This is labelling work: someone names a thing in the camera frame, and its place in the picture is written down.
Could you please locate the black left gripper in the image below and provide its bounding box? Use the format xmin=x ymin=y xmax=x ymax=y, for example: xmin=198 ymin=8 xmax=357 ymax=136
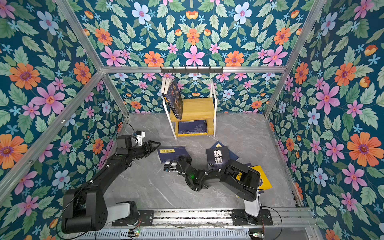
xmin=126 ymin=140 xmax=161 ymax=161

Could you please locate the navy book yellow label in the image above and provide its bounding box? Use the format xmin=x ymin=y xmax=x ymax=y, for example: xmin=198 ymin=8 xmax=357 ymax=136
xmin=211 ymin=141 xmax=239 ymax=161
xmin=157 ymin=146 xmax=191 ymax=164
xmin=178 ymin=120 xmax=208 ymax=135

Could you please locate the black wolf cover book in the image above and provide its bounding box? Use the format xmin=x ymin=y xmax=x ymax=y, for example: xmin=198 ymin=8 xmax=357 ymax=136
xmin=206 ymin=147 xmax=231 ymax=170

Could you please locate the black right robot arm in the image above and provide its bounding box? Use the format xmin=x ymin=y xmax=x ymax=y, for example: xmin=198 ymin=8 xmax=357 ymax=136
xmin=164 ymin=157 xmax=263 ymax=225

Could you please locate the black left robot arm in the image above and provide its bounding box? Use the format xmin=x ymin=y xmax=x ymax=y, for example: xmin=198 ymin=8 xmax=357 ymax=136
xmin=61 ymin=135 xmax=161 ymax=234

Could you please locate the black book leaning on shelf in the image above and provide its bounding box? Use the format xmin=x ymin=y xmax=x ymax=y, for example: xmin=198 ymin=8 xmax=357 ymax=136
xmin=161 ymin=78 xmax=181 ymax=120

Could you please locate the white wooden two-tier shelf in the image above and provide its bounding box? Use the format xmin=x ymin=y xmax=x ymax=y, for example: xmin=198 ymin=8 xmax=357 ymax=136
xmin=163 ymin=80 xmax=218 ymax=140

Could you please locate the black hook rack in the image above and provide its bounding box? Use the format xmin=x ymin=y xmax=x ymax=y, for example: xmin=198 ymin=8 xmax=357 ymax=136
xmin=160 ymin=67 xmax=224 ymax=74

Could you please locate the yellow cartoon cover book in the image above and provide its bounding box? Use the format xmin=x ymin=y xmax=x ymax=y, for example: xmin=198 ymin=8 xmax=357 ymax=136
xmin=235 ymin=166 xmax=273 ymax=191

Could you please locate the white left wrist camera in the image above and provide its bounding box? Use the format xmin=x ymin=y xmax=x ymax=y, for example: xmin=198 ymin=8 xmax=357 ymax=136
xmin=135 ymin=131 xmax=146 ymax=146

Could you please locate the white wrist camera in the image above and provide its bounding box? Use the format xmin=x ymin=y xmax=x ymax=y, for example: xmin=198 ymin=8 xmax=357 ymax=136
xmin=163 ymin=162 xmax=178 ymax=172
xmin=135 ymin=131 xmax=146 ymax=146

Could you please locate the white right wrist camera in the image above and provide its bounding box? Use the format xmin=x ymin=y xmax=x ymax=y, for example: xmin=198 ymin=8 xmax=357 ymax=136
xmin=163 ymin=162 xmax=178 ymax=172

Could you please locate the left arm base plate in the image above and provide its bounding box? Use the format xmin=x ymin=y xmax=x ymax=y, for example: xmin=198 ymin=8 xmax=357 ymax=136
xmin=112 ymin=210 xmax=155 ymax=227

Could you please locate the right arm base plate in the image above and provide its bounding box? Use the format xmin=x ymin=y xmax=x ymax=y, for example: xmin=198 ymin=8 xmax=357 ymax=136
xmin=230 ymin=209 xmax=273 ymax=226

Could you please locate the aluminium mounting rail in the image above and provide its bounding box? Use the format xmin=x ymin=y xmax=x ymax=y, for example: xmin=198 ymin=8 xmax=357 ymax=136
xmin=67 ymin=207 xmax=317 ymax=229

